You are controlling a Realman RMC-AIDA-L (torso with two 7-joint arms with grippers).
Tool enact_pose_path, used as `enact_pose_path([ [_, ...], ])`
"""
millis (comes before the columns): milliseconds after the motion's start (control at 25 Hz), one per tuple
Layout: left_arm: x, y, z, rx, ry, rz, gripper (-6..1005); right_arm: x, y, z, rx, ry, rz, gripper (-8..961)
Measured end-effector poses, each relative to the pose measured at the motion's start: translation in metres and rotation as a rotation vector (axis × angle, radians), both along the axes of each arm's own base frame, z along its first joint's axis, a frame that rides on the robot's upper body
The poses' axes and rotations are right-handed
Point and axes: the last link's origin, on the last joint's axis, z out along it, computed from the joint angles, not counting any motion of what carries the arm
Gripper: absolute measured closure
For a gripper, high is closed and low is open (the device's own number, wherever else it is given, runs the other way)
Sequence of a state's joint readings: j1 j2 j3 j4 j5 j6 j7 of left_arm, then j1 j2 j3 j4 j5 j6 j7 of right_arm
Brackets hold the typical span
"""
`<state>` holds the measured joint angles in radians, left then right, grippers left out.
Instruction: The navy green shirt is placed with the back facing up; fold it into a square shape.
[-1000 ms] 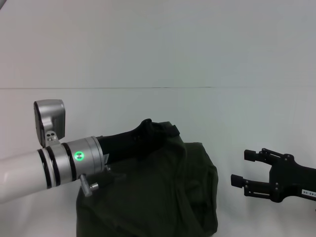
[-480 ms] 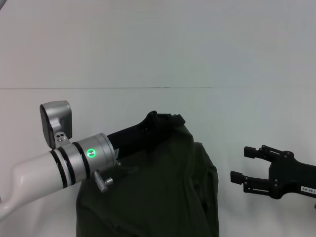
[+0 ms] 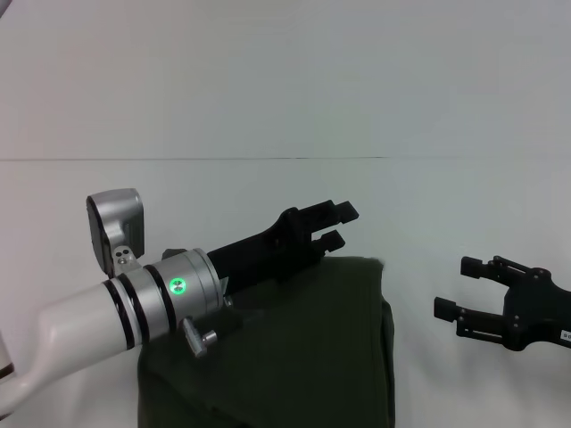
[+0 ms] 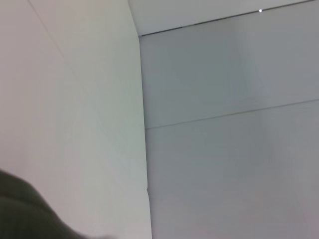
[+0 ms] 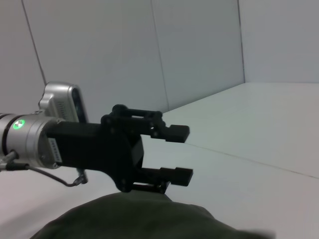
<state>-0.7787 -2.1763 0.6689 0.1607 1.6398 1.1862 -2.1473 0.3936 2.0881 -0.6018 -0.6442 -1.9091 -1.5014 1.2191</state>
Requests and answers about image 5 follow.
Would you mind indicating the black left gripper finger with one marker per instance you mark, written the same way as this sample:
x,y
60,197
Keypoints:
x,y
174,176

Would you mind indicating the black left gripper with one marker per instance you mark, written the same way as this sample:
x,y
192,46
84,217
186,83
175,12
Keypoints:
x,y
99,147

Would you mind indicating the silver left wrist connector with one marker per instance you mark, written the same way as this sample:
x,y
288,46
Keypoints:
x,y
8,159

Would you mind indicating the dark green shirt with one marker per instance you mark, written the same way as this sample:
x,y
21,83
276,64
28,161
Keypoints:
x,y
149,219

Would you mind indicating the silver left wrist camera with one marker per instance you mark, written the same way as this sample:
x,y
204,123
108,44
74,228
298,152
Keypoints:
x,y
62,102

